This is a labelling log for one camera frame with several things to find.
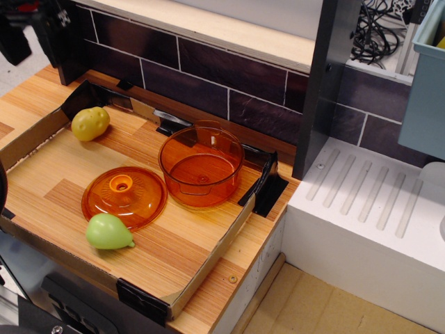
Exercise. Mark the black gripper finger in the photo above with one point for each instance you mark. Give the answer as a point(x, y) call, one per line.
point(14, 45)

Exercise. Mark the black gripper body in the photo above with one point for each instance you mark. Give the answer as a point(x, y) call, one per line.
point(49, 20)

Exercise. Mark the yellow plastic potato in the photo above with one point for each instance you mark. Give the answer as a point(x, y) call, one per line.
point(90, 123)

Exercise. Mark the cardboard fence with black tape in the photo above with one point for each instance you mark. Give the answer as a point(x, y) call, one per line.
point(187, 264)

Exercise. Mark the orange transparent pot lid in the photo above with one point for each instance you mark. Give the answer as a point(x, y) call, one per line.
point(135, 195)

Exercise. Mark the orange transparent pot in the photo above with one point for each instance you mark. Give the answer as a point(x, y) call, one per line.
point(201, 164)

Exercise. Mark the green plastic pear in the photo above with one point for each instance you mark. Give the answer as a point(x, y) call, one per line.
point(108, 232)

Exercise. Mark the white drainboard sink unit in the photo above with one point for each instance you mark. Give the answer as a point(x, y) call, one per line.
point(372, 226)

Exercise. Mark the light blue plastic bin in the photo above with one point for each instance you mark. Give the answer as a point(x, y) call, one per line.
point(423, 124)

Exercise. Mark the dark grey shelf post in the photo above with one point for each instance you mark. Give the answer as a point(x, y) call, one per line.
point(334, 42)

